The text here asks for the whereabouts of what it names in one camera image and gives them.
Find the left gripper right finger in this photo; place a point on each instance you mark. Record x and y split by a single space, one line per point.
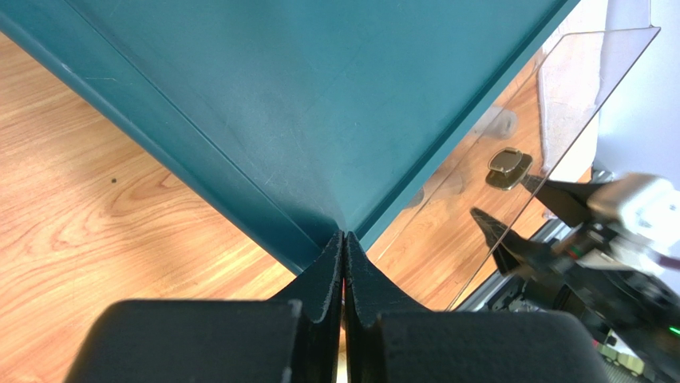
391 337

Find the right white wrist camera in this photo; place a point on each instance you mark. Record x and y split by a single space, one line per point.
643 211

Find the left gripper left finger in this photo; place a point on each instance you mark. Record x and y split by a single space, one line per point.
291 337

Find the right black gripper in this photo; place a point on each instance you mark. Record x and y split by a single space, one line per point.
640 308

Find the teal drawer organizer box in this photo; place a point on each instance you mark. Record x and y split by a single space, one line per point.
293 119

